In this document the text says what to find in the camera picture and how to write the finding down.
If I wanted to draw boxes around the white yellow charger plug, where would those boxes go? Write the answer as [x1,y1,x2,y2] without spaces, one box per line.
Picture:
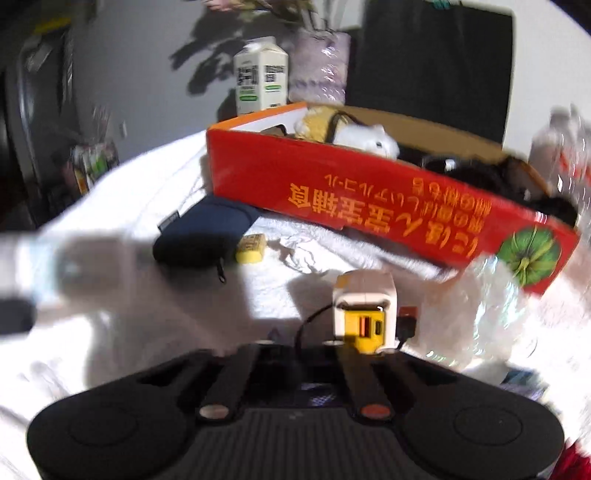
[332,270,398,354]

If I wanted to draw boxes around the black cable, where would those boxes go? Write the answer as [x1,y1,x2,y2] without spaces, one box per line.
[292,303,335,356]

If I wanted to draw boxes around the clear plastic wrap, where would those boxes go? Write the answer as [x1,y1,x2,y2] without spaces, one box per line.
[403,255,543,378]

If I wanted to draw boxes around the white towel cloth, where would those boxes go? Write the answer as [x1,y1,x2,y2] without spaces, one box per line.
[0,128,591,480]

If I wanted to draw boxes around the yellow eraser block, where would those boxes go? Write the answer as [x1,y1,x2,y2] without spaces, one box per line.
[235,233,266,265]

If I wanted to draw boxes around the red cardboard box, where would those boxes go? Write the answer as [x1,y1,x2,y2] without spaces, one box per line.
[206,102,580,294]

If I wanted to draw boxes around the black items in box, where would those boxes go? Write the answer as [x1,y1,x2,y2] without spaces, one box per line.
[399,145,578,228]

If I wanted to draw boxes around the pack of water bottles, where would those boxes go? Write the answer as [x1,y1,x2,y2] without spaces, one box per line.
[529,105,590,209]

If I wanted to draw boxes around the white green milk carton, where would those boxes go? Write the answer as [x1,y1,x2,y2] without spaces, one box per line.
[233,37,288,116]

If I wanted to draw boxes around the purple wrapped flower vase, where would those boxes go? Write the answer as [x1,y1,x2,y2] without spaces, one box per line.
[288,29,351,105]

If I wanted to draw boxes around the black paper bag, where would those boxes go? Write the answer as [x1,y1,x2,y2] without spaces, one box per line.
[346,1,514,143]

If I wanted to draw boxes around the dried pink purple flowers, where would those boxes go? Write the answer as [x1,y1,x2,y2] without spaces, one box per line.
[202,0,317,28]

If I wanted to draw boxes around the teal binder clip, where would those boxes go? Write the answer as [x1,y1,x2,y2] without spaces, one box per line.
[430,0,452,10]

